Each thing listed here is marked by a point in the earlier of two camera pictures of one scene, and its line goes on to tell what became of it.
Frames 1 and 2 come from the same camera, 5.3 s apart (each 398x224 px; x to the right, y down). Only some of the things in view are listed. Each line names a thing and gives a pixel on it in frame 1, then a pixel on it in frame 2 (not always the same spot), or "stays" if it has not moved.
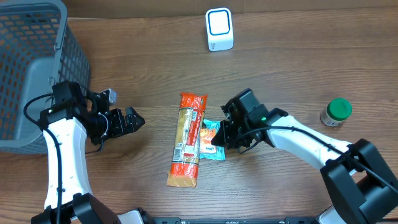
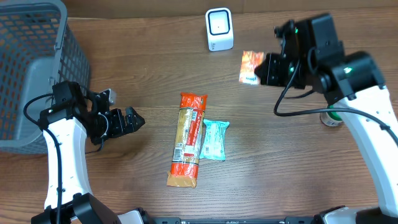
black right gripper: x=221 y=139 -> x=268 y=68
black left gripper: x=123 y=121 stays
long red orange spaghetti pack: x=185 y=165 stays
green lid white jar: x=336 y=112 stays
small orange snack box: x=206 y=135 -> x=250 y=60
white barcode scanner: x=219 y=27 stays
